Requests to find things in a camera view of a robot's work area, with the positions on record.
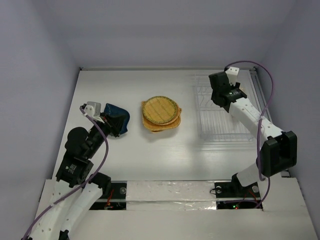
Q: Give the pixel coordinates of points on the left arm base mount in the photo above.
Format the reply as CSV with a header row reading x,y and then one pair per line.
x,y
114,200

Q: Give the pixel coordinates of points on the clear wire dish rack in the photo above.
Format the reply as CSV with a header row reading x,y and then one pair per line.
x,y
213,122

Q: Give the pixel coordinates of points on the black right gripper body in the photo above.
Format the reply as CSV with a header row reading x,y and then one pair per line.
x,y
217,81

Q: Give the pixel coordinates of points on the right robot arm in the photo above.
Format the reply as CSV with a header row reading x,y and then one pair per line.
x,y
276,148

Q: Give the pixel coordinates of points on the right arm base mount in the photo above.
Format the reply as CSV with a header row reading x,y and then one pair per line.
x,y
229,197

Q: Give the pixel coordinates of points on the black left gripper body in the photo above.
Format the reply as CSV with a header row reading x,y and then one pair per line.
x,y
109,125

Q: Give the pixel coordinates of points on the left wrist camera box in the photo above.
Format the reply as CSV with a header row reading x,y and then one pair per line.
x,y
91,109

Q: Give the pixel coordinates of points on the dark blue plate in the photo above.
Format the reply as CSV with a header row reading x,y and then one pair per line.
x,y
113,110

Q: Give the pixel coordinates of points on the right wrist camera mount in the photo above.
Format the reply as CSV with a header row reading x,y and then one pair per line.
x,y
232,74

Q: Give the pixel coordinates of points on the round bamboo plate green rim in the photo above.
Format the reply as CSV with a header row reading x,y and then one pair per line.
x,y
160,110

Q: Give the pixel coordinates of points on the round woven plate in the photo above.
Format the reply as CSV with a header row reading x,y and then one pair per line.
x,y
175,120

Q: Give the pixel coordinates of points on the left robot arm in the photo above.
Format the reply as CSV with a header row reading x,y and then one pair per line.
x,y
76,189

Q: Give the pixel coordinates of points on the square woven plate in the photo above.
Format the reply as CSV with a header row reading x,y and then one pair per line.
x,y
147,122
162,129

